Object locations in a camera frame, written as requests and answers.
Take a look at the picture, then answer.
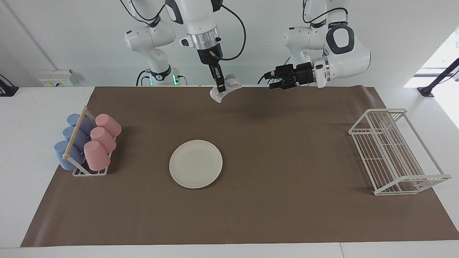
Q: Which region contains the cream round plate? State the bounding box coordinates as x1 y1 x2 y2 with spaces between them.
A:
169 139 223 189

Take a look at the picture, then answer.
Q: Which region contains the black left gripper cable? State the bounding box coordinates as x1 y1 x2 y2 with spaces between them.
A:
302 0 349 23

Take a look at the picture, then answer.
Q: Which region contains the blue plastic cup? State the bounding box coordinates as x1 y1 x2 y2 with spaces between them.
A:
62 126 90 153
67 114 95 137
54 140 86 171

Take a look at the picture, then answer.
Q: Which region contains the black table clamp mount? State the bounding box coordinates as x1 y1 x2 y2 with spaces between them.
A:
0 74 19 97

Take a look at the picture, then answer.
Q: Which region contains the white cup holder rack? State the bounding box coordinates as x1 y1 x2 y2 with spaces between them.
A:
62 106 117 177

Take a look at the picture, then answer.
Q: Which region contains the brown table mat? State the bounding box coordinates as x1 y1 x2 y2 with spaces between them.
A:
20 86 459 248

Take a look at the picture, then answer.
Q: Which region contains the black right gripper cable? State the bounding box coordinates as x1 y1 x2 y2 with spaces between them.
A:
214 3 247 61

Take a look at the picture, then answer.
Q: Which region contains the silver glitter sponge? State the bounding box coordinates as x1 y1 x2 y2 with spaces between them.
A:
210 74 242 104

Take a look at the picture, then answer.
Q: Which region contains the black right base cable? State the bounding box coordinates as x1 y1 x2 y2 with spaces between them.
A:
135 69 151 86

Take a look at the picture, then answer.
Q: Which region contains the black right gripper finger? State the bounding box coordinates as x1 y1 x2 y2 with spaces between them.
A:
210 65 220 90
214 64 227 93

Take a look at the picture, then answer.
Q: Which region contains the bright window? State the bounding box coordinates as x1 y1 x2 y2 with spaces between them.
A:
403 27 459 88

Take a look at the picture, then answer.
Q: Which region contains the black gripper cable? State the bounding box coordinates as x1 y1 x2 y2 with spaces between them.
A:
302 0 349 23
214 3 247 61

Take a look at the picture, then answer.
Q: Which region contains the white wall power outlet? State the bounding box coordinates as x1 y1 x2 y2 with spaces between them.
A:
39 70 74 87

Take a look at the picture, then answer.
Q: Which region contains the white wire dish rack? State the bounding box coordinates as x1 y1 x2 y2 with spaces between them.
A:
348 109 452 196

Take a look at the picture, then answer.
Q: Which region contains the pink plastic cup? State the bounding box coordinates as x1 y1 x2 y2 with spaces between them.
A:
95 114 122 138
84 140 111 171
90 126 117 154

